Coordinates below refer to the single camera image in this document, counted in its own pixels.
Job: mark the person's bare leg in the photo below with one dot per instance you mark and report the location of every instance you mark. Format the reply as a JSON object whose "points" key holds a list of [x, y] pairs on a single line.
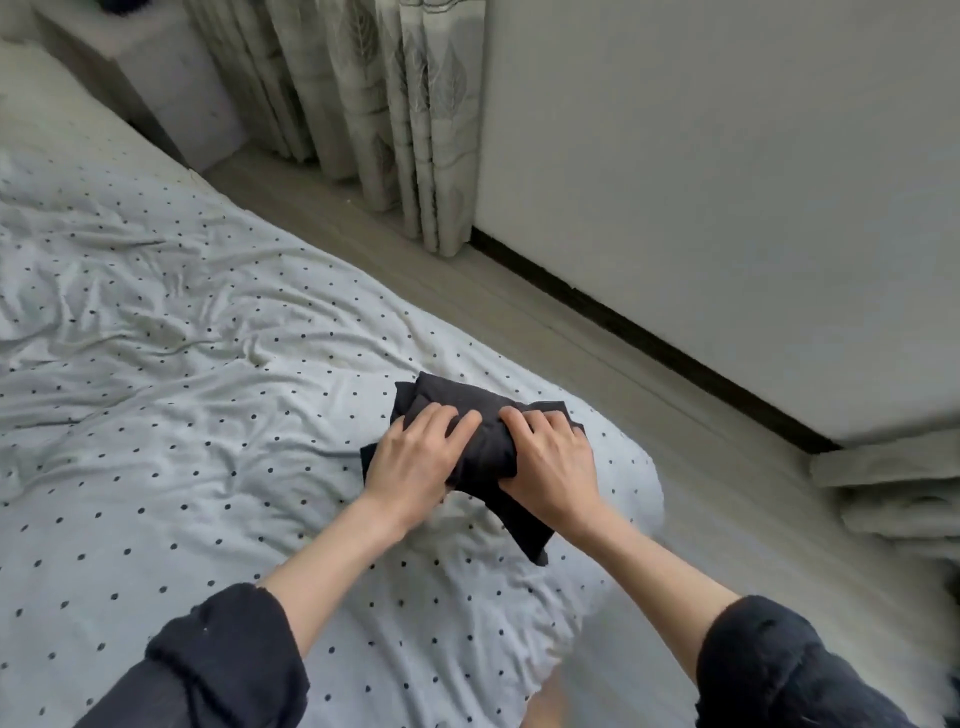
{"points": [[545, 705]]}

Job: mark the white dotted bed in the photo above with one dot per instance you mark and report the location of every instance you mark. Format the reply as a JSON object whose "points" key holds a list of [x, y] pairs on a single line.
{"points": [[180, 375]]}

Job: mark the person's left hand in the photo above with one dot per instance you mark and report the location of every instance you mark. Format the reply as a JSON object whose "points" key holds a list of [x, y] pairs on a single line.
{"points": [[420, 465]]}

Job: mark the white bedside cabinet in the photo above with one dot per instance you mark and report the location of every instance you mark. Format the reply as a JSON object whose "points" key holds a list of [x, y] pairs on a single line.
{"points": [[165, 75]]}

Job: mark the person's right forearm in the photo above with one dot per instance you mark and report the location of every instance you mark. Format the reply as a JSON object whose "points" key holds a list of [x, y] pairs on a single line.
{"points": [[660, 578]]}

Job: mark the small black item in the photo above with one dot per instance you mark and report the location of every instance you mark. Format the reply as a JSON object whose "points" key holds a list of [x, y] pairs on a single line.
{"points": [[123, 6]]}

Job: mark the person's right hand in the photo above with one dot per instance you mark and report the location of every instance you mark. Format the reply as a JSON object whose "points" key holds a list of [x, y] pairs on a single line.
{"points": [[555, 473]]}

